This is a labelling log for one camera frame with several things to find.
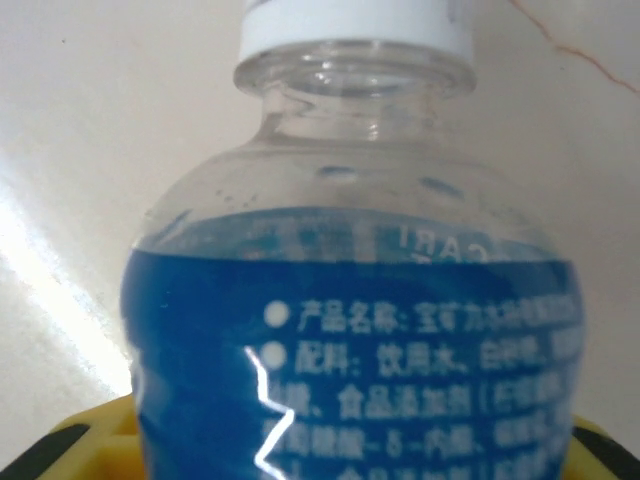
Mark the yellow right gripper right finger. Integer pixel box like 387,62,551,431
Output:
562,414,640,480

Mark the clear bottle blue label white cap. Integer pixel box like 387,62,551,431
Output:
119,0,587,480

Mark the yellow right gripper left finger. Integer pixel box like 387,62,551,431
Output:
9,393,146,480

